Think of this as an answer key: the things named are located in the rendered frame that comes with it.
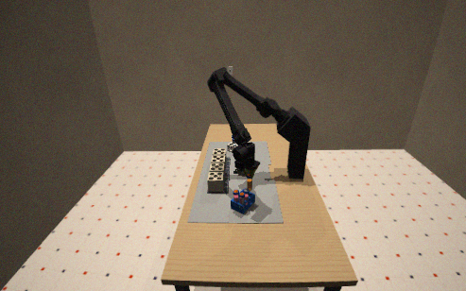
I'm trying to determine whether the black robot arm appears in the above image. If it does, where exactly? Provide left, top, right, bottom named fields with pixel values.
left=207, top=67, right=290, bottom=172

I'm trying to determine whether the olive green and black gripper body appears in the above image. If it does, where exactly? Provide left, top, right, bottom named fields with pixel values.
left=245, top=154, right=260, bottom=171

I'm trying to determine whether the grey flat mat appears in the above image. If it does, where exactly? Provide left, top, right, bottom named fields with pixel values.
left=187, top=142, right=284, bottom=223

